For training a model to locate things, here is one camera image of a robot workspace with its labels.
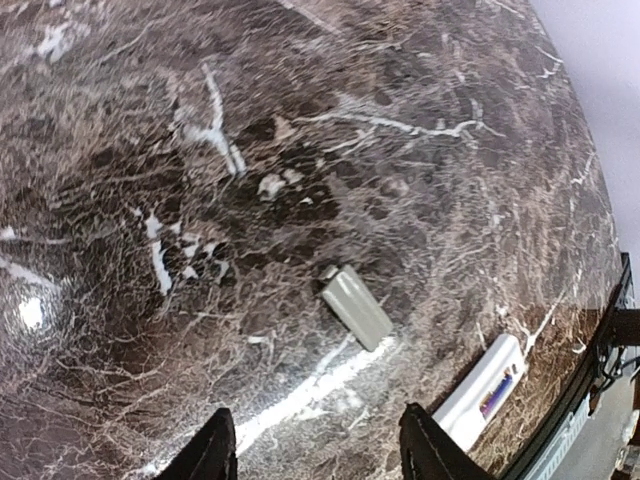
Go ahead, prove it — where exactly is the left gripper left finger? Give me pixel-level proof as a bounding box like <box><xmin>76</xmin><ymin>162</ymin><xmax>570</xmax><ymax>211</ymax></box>
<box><xmin>156</xmin><ymin>408</ymin><xmax>237</xmax><ymax>480</ymax></box>

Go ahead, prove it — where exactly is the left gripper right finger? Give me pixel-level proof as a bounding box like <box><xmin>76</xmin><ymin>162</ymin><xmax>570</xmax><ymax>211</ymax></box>
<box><xmin>399</xmin><ymin>403</ymin><xmax>493</xmax><ymax>480</ymax></box>

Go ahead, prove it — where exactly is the white remote control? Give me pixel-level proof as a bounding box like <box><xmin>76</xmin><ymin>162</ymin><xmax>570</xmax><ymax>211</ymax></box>
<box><xmin>433</xmin><ymin>334</ymin><xmax>527</xmax><ymax>453</ymax></box>

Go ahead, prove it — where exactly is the purple AAA battery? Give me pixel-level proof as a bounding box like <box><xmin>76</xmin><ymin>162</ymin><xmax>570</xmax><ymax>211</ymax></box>
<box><xmin>480</xmin><ymin>384</ymin><xmax>509</xmax><ymax>419</ymax></box>

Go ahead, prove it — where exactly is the grey battery cover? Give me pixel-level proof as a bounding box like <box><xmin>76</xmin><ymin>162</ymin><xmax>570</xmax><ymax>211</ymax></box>
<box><xmin>320</xmin><ymin>265</ymin><xmax>393</xmax><ymax>352</ymax></box>

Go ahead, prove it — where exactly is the white slotted cable duct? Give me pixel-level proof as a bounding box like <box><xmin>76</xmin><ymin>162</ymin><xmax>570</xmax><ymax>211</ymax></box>
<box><xmin>525</xmin><ymin>397</ymin><xmax>590</xmax><ymax>480</ymax></box>

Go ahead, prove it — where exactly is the black front frame rail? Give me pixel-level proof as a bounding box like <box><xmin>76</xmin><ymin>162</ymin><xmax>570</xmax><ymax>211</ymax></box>
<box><xmin>499</xmin><ymin>252</ymin><xmax>639</xmax><ymax>479</ymax></box>

